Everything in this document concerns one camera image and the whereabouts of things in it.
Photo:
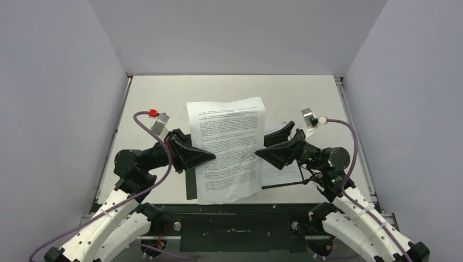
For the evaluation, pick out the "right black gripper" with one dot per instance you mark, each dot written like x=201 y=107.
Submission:
x=296 y=149

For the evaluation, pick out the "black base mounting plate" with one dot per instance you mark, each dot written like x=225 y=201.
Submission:
x=242 y=228

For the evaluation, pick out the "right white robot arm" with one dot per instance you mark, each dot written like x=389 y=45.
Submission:
x=354 y=188

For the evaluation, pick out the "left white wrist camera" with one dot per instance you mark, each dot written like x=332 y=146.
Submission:
x=159 y=125

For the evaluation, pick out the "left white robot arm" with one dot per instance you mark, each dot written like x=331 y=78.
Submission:
x=115 y=195

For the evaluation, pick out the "grey and black folder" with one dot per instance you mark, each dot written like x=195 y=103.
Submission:
x=271 y=178

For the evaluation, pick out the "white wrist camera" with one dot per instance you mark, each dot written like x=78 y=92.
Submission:
x=312 y=121
x=159 y=125

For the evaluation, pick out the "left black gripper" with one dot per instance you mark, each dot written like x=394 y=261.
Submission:
x=184 y=154

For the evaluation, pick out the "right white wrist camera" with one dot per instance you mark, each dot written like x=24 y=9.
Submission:
x=312 y=121

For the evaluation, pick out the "aluminium frame rail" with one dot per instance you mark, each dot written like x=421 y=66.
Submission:
x=242 y=229

